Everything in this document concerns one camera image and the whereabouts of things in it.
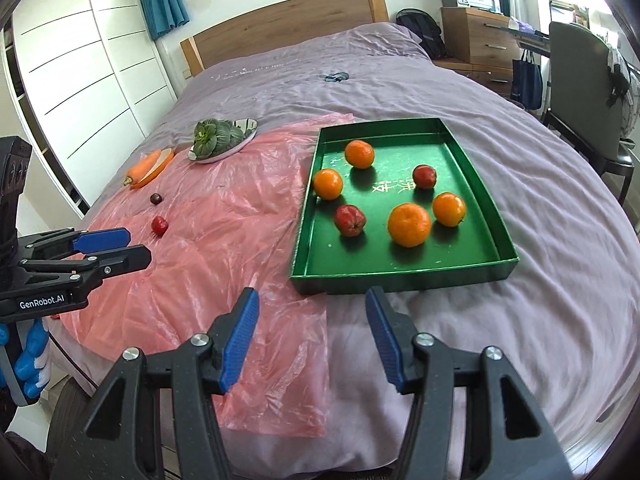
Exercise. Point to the black white garment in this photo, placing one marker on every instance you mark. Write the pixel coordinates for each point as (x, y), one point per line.
(617, 65)

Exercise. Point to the white wardrobe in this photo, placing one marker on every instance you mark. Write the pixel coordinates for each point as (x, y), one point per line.
(75, 60)

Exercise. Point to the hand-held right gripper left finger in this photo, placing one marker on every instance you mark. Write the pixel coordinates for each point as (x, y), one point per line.
(240, 340)

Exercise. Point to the dark grey chair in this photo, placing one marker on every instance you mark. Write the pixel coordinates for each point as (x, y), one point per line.
(580, 85)

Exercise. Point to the dark purple plum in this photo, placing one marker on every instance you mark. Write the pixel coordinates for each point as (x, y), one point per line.
(156, 198)

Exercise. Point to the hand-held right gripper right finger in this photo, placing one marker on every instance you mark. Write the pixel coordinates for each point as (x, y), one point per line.
(387, 340)

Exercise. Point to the wooden headboard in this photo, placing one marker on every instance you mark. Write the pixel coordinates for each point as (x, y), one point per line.
(280, 25)

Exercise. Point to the green rectangular tray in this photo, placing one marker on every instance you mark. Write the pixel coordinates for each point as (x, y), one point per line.
(450, 255)

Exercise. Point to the small black item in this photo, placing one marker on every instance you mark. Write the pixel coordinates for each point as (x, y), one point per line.
(335, 78)

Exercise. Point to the bed with purple blanket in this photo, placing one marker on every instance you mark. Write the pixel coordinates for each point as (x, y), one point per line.
(550, 285)

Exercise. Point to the wooden dresser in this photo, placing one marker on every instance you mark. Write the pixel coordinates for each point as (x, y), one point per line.
(480, 35)

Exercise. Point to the person's left hand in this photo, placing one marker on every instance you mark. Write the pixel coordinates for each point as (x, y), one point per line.
(31, 360)

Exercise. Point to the dark blue bag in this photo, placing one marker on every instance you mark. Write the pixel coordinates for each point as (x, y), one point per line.
(526, 80)

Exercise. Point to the orange carrot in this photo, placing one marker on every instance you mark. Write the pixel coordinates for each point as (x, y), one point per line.
(145, 166)

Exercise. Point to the white enamel plate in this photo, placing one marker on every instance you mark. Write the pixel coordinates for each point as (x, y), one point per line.
(246, 126)

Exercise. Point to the green bok choy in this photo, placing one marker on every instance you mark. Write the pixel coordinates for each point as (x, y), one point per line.
(212, 137)

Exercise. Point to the black backpack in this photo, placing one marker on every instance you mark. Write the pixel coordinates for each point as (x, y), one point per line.
(425, 30)

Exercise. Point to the red apple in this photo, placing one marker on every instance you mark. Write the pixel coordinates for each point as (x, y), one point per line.
(350, 220)
(424, 176)
(160, 225)

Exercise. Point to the pink plastic sheet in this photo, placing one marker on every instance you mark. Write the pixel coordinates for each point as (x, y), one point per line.
(225, 240)

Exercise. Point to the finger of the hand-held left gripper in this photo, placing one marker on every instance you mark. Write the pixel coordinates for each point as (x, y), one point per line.
(100, 240)
(125, 257)

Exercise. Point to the orange rimmed oval plate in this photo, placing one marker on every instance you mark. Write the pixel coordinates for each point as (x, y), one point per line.
(167, 157)

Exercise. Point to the orange mandarin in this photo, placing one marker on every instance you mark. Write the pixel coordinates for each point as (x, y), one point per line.
(359, 154)
(448, 209)
(409, 225)
(327, 183)

